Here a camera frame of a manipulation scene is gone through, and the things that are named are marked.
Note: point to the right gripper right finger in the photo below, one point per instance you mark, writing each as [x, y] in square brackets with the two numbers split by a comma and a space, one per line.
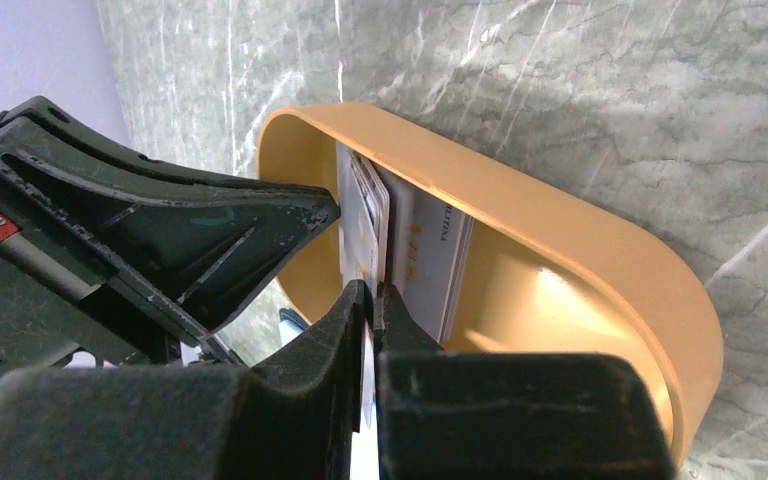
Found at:
[446, 415]

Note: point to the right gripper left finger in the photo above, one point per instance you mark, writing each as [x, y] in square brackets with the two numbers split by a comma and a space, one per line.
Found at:
[291, 416]

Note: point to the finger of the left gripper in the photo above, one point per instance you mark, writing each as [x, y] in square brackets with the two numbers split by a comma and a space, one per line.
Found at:
[55, 121]
[130, 250]

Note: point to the orange oval tray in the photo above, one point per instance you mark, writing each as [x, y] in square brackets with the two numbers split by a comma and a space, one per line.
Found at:
[546, 271]

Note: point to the silver VIP card stack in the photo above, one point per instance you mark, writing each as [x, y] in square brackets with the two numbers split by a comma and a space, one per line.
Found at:
[428, 241]

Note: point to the navy blue card holder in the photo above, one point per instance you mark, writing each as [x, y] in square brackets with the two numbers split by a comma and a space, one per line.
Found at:
[290, 325]

